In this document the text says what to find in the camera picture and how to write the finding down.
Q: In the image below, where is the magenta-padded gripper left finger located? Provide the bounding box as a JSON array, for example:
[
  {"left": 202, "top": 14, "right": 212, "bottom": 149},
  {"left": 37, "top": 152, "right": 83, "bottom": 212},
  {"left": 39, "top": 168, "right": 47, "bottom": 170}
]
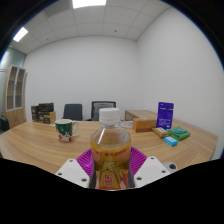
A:
[{"left": 54, "top": 148, "right": 96, "bottom": 190}]

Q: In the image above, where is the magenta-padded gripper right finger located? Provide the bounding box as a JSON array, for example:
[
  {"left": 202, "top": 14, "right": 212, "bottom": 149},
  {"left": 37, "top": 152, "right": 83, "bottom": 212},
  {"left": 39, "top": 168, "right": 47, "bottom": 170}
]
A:
[{"left": 127, "top": 146, "right": 169, "bottom": 190}]

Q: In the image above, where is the yellow tea drink bottle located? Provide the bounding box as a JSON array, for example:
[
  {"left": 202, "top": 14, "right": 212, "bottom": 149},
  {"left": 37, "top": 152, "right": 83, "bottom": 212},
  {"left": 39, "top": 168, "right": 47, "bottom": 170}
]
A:
[{"left": 89, "top": 107, "right": 132, "bottom": 191}]

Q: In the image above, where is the small blue box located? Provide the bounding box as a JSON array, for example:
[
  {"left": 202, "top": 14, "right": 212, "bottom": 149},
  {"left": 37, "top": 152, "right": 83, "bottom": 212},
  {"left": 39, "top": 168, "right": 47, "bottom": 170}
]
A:
[{"left": 163, "top": 135, "right": 179, "bottom": 147}]

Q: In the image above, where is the small tan box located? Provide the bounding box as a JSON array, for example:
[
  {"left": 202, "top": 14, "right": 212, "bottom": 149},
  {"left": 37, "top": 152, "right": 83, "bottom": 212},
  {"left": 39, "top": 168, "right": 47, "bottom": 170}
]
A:
[{"left": 151, "top": 126, "right": 171, "bottom": 139}]

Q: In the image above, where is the green white-lined mug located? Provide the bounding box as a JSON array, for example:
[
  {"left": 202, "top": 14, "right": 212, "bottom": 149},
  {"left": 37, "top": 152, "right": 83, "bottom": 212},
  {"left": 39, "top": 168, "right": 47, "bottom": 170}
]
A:
[{"left": 54, "top": 118, "right": 80, "bottom": 143}]

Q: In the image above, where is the orange wooden box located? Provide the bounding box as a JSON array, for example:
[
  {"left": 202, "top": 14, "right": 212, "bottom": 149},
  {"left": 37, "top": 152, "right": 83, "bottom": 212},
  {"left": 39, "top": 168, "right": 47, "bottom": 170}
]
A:
[{"left": 132, "top": 117, "right": 158, "bottom": 134}]

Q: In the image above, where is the green flat package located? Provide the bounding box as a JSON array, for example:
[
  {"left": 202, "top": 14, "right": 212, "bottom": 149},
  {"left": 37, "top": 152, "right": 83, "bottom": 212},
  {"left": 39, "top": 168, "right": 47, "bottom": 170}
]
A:
[{"left": 166, "top": 125, "right": 192, "bottom": 141}]

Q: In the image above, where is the brown cardboard box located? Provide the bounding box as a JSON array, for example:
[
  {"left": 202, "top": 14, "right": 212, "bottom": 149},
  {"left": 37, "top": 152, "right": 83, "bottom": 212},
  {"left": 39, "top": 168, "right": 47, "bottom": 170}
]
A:
[{"left": 37, "top": 111, "right": 57, "bottom": 125}]

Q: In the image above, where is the wooden side desk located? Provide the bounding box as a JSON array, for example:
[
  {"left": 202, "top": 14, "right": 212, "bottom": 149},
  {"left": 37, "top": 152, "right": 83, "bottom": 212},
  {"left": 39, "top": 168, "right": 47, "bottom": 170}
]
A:
[{"left": 124, "top": 109, "right": 159, "bottom": 122}]

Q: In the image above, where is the purple standing package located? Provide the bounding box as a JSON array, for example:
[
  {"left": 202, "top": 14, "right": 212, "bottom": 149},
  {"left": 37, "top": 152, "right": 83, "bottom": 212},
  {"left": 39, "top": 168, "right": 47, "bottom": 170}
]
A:
[{"left": 156, "top": 101, "right": 175, "bottom": 130}]

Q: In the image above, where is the black solid-back office chair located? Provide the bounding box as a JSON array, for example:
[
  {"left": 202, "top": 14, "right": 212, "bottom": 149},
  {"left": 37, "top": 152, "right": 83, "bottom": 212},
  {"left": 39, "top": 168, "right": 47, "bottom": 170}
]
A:
[{"left": 61, "top": 103, "right": 84, "bottom": 122}]

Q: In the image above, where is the black mesh-back office chair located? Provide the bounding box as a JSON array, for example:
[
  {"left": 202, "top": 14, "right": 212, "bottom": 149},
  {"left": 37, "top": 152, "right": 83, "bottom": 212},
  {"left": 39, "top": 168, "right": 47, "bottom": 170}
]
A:
[{"left": 87, "top": 100, "right": 117, "bottom": 122}]

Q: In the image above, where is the black gift box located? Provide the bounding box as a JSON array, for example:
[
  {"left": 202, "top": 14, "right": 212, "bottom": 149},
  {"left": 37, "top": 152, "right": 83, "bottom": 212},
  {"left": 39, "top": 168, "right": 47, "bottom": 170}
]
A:
[{"left": 30, "top": 102, "right": 55, "bottom": 123}]

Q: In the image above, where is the dark sofa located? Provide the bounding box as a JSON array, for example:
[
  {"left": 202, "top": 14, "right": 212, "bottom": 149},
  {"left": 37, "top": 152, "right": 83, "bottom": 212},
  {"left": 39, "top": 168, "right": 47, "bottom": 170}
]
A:
[{"left": 0, "top": 114, "right": 10, "bottom": 133}]

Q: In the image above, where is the wooden shelf unit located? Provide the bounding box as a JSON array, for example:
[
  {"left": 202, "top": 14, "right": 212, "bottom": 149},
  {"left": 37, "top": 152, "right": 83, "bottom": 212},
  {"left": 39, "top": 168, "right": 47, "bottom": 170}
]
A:
[{"left": 2, "top": 64, "right": 28, "bottom": 129}]

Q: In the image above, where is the small rectangular ceiling light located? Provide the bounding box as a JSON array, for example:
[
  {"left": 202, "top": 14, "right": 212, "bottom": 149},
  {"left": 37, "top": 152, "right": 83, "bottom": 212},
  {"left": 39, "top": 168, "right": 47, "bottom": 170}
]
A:
[{"left": 12, "top": 26, "right": 29, "bottom": 43}]

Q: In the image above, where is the ceiling air vent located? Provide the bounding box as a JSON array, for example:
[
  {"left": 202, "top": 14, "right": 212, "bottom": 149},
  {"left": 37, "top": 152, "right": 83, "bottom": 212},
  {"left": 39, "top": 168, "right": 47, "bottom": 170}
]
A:
[{"left": 43, "top": 0, "right": 73, "bottom": 16}]

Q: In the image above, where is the large rectangular ceiling light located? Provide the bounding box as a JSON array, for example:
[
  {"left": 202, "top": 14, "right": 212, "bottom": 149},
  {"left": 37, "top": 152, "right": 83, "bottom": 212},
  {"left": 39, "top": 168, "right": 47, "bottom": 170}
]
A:
[{"left": 71, "top": 0, "right": 108, "bottom": 10}]

